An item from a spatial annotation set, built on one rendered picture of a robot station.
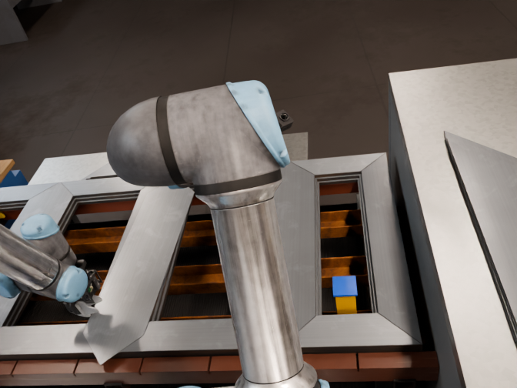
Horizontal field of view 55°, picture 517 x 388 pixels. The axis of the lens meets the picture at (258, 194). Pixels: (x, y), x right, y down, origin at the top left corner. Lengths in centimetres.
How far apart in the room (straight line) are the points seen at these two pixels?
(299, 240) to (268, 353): 82
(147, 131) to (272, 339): 31
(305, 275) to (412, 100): 65
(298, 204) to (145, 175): 99
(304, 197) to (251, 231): 98
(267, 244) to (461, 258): 60
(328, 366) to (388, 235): 43
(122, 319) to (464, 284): 87
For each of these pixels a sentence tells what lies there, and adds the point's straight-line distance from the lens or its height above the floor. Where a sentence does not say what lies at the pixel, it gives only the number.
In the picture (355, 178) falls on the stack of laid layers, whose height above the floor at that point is 83.
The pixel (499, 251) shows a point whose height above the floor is 107.
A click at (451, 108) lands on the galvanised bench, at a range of 159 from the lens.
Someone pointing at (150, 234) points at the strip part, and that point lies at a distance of 162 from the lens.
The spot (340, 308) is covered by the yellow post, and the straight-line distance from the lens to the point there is 132.
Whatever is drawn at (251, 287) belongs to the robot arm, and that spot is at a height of 141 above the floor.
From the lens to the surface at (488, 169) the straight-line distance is 133.
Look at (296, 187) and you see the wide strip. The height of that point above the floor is 85.
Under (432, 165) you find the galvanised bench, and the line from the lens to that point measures 137.
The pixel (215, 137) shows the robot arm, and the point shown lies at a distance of 59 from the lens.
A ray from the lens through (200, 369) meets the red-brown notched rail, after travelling 129.
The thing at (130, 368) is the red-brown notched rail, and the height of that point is 83.
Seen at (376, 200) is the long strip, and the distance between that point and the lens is 156.
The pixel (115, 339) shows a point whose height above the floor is 85.
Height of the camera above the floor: 190
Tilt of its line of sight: 40 degrees down
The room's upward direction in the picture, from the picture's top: 13 degrees counter-clockwise
